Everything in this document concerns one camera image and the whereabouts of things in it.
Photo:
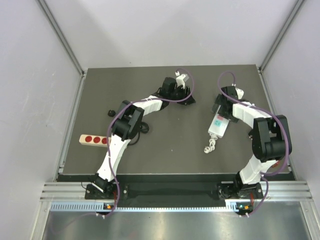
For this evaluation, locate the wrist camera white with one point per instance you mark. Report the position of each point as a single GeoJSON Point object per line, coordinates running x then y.
{"type": "Point", "coordinates": [181, 79]}
{"type": "Point", "coordinates": [239, 93]}

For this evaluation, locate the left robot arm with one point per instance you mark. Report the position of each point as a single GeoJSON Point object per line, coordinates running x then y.
{"type": "Point", "coordinates": [126, 125]}

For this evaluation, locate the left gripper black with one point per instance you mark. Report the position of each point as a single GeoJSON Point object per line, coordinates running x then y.
{"type": "Point", "coordinates": [184, 95]}

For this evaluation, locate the wooden power strip red sockets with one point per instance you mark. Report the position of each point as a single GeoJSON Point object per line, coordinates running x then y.
{"type": "Point", "coordinates": [93, 140]}

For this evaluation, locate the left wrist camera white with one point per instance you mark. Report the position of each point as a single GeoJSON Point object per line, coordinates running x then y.
{"type": "Point", "coordinates": [181, 79]}

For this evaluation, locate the black plug adapter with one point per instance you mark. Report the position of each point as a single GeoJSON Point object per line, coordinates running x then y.
{"type": "Point", "coordinates": [250, 134]}

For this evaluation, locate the aluminium frame post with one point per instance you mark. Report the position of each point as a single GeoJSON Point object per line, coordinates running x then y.
{"type": "Point", "coordinates": [285, 76]}
{"type": "Point", "coordinates": [45, 8]}

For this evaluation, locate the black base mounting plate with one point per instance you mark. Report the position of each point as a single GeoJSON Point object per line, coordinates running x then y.
{"type": "Point", "coordinates": [215, 190]}

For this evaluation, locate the red cube plug adapter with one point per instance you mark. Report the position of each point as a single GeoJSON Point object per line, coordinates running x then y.
{"type": "Point", "coordinates": [275, 165]}

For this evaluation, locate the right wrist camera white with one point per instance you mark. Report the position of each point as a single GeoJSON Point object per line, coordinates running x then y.
{"type": "Point", "coordinates": [239, 93]}

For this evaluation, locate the left aluminium frame post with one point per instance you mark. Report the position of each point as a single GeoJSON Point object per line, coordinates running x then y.
{"type": "Point", "coordinates": [45, 8]}

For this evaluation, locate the white power strip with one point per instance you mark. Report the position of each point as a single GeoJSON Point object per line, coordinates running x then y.
{"type": "Point", "coordinates": [216, 131]}

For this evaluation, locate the right aluminium frame post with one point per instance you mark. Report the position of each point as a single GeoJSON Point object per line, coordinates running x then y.
{"type": "Point", "coordinates": [285, 76]}

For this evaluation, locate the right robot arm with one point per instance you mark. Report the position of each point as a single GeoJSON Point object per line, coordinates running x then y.
{"type": "Point", "coordinates": [270, 142]}

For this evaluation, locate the white slotted cable duct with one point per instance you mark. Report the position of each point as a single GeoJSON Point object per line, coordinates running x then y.
{"type": "Point", "coordinates": [102, 207]}

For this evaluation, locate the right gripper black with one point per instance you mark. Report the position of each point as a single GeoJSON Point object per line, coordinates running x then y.
{"type": "Point", "coordinates": [219, 101]}

